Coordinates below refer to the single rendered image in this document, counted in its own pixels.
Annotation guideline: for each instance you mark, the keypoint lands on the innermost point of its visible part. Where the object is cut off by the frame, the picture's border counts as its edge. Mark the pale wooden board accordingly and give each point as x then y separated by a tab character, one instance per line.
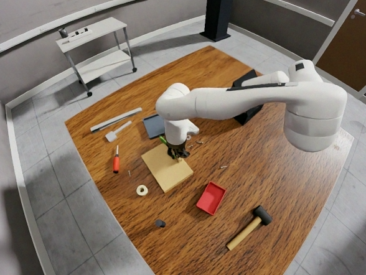
167	171

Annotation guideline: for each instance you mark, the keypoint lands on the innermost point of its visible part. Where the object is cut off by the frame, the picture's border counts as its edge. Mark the black-headed mallet with wooden handle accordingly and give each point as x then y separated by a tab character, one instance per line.
261	216

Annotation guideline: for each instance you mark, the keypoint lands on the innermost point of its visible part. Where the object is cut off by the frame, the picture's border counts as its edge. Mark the black cylinder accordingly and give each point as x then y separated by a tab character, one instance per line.
160	223

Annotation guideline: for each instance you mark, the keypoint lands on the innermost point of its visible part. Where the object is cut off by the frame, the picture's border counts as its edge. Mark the beige ring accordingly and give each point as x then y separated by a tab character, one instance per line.
139	190

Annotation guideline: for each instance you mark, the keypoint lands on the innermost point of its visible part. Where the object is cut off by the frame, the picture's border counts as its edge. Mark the red rectangular tray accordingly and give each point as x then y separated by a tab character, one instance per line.
211	198

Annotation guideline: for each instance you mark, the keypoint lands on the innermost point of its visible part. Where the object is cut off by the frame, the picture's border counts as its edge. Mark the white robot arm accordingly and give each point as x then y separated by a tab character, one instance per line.
313	112

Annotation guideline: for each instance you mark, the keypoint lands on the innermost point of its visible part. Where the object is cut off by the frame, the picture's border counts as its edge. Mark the black and green spring clamp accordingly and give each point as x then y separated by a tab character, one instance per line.
169	149

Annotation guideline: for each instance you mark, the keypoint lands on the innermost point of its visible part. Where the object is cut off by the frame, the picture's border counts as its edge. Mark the red screwdriver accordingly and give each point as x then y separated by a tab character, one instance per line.
116	162

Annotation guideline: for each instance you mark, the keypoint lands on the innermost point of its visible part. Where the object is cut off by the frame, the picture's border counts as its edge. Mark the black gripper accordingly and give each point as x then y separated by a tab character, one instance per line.
179	150

